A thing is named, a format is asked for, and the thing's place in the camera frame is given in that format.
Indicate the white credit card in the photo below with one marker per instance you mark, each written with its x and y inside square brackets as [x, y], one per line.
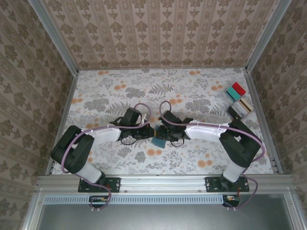
[240, 107]

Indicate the blue card holder wallet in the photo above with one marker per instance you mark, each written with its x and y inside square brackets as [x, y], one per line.
[158, 144]

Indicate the aluminium rear rail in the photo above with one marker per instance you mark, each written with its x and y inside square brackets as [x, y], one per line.
[163, 69]

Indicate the teal credit card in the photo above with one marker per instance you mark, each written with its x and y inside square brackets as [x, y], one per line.
[233, 93]

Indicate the aluminium corner post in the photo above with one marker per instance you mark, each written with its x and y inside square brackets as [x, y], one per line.
[267, 36]
[55, 38]

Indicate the red credit card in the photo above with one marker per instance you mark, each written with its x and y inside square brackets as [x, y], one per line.
[238, 88]

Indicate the clear acrylic card stand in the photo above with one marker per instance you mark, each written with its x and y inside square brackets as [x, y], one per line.
[249, 105]

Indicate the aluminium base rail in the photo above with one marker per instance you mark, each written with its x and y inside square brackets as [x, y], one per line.
[163, 183]

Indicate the beige striped credit card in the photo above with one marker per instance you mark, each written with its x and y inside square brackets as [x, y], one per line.
[246, 105]

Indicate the grey metal panel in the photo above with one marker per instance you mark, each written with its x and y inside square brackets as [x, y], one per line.
[163, 218]

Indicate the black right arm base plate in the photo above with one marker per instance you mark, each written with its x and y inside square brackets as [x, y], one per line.
[212, 184]

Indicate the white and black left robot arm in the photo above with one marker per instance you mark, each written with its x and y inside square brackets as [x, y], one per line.
[108, 135]

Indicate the aluminium side rail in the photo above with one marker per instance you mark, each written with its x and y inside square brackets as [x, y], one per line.
[260, 110]
[67, 105]

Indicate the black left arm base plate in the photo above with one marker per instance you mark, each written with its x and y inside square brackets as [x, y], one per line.
[112, 184]

